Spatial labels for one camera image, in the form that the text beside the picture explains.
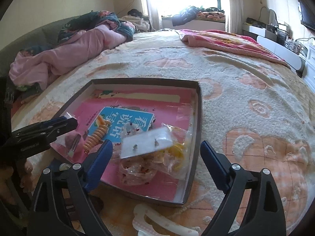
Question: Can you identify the pink book with blue label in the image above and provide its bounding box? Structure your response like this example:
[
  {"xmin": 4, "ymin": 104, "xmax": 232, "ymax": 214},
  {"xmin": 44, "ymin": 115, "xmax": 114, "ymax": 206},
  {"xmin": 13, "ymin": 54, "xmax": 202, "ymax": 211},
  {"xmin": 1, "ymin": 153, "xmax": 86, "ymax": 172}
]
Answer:
[{"xmin": 52, "ymin": 88, "xmax": 198, "ymax": 201}]

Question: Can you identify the pink red blanket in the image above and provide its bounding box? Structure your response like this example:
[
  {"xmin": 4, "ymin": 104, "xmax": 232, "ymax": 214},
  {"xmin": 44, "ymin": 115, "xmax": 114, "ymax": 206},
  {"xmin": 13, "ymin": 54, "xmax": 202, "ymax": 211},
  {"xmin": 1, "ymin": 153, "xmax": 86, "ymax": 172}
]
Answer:
[{"xmin": 177, "ymin": 29, "xmax": 289, "ymax": 67}]

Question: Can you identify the green quilted headboard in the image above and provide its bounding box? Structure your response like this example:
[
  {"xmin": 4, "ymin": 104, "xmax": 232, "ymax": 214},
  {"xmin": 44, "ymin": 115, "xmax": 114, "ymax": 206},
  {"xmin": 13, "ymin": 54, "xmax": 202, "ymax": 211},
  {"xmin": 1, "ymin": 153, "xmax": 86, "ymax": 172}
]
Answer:
[{"xmin": 0, "ymin": 16, "xmax": 77, "ymax": 77}]

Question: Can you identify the pink fluffy hair clip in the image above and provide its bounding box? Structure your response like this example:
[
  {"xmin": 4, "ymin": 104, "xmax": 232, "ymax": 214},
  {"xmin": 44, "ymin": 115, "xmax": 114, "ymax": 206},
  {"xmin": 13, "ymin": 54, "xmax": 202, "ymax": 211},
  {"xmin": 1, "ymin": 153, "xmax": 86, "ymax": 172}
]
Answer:
[{"xmin": 65, "ymin": 131, "xmax": 84, "ymax": 158}]

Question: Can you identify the white earring card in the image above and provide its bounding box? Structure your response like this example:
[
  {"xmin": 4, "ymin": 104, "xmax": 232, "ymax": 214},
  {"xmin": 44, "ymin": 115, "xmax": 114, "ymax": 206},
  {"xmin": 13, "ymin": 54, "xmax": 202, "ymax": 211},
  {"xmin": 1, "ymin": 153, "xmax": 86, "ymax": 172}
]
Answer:
[{"xmin": 121, "ymin": 126, "xmax": 173, "ymax": 158}]

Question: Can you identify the white low desk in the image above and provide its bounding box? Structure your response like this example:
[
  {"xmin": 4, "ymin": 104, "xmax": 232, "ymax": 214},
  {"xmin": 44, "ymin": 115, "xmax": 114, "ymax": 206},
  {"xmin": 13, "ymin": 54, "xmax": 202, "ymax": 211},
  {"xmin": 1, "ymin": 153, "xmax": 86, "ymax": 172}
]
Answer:
[{"xmin": 242, "ymin": 23, "xmax": 305, "ymax": 78}]

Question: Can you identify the white drawer cabinet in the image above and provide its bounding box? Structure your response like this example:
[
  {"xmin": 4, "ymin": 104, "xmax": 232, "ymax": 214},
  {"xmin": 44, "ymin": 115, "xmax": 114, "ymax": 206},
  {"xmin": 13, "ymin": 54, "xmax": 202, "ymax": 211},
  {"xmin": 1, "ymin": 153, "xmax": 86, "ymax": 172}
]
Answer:
[{"xmin": 302, "ymin": 44, "xmax": 315, "ymax": 92}]

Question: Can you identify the orange spiral hair tie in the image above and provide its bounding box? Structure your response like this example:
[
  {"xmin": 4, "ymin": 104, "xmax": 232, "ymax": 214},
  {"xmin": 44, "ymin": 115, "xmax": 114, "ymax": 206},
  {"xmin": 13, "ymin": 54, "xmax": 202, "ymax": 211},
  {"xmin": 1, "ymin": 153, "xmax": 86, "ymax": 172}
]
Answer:
[{"xmin": 83, "ymin": 114, "xmax": 112, "ymax": 154}]

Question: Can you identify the dotted sheer fabric bow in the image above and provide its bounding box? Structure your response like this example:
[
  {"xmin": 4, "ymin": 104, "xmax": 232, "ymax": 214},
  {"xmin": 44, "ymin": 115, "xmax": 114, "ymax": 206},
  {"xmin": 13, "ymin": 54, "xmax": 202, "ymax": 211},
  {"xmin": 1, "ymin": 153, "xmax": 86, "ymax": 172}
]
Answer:
[{"xmin": 117, "ymin": 122, "xmax": 158, "ymax": 186}]

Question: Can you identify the brown oval hair clip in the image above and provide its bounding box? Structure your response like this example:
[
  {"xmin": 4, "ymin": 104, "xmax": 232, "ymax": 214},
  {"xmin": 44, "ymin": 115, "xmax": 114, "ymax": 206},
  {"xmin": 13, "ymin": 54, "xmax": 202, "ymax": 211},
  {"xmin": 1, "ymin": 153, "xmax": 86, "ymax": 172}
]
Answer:
[{"xmin": 64, "ymin": 194, "xmax": 104, "ymax": 221}]

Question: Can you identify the dark shallow cardboard box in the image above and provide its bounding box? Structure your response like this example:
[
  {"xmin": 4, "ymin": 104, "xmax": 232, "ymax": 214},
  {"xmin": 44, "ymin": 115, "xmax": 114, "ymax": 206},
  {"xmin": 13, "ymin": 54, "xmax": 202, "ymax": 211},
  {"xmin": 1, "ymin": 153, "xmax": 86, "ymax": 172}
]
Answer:
[{"xmin": 50, "ymin": 77, "xmax": 204, "ymax": 207}]

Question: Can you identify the white curtain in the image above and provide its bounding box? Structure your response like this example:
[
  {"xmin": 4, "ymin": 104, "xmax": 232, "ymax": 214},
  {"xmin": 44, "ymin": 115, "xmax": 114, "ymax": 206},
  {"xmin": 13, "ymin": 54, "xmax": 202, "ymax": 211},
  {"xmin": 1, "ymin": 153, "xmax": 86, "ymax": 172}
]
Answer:
[
  {"xmin": 141, "ymin": 0, "xmax": 162, "ymax": 30},
  {"xmin": 221, "ymin": 0, "xmax": 244, "ymax": 34}
]

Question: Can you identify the dark clothes pile on sill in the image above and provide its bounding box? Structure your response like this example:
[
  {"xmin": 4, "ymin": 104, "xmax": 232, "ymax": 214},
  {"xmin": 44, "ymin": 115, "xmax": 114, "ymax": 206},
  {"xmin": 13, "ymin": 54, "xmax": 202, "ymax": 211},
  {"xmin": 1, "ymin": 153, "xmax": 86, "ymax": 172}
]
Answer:
[{"xmin": 171, "ymin": 6, "xmax": 225, "ymax": 27}]

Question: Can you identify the clear plastic zip bag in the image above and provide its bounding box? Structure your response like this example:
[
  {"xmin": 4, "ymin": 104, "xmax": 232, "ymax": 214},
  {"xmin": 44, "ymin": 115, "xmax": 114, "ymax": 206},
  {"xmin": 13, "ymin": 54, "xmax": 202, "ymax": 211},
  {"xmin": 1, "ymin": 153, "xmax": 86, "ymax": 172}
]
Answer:
[{"xmin": 51, "ymin": 113, "xmax": 83, "ymax": 159}]

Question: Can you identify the white large claw clip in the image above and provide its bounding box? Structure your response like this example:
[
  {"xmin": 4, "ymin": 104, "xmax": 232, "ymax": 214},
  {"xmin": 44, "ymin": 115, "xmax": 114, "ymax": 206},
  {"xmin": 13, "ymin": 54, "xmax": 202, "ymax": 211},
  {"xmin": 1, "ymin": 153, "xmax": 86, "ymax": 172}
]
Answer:
[{"xmin": 132, "ymin": 204, "xmax": 199, "ymax": 236}]

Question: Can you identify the right white curtain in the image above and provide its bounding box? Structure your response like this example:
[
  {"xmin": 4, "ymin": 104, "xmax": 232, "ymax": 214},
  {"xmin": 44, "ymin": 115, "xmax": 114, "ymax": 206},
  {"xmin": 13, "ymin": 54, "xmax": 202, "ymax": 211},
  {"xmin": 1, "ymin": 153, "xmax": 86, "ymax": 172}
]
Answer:
[{"xmin": 221, "ymin": 0, "xmax": 244, "ymax": 34}]

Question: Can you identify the left human hand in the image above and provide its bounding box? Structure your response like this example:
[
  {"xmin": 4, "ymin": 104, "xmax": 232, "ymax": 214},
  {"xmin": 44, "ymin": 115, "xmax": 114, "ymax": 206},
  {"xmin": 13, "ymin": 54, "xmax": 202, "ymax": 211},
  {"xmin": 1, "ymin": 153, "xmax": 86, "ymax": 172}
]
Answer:
[{"xmin": 1, "ymin": 159, "xmax": 34, "ymax": 211}]

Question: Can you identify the left white curtain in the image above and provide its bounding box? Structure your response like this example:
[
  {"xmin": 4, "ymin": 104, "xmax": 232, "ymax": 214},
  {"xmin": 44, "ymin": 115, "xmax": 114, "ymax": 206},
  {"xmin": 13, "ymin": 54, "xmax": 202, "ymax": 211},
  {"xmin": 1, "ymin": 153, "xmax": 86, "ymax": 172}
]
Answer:
[{"xmin": 141, "ymin": 0, "xmax": 162, "ymax": 30}]

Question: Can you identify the black wall television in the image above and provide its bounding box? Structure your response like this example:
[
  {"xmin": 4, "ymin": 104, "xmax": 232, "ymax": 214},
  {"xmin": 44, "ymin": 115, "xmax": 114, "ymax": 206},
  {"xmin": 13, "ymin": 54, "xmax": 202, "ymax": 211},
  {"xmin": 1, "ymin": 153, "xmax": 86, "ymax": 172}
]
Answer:
[{"xmin": 298, "ymin": 0, "xmax": 315, "ymax": 31}]

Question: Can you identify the pink floral duvet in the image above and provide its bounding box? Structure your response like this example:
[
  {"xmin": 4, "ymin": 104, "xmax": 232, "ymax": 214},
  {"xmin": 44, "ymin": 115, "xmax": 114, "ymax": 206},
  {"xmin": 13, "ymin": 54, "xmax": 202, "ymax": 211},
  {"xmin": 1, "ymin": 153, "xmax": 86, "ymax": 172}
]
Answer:
[{"xmin": 8, "ymin": 11, "xmax": 135, "ymax": 90}]

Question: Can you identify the yellow item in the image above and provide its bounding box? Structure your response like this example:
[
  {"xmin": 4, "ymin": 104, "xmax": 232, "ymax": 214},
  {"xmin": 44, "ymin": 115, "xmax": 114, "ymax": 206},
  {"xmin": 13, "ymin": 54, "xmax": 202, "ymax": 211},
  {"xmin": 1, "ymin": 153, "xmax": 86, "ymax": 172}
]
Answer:
[{"xmin": 151, "ymin": 123, "xmax": 192, "ymax": 180}]

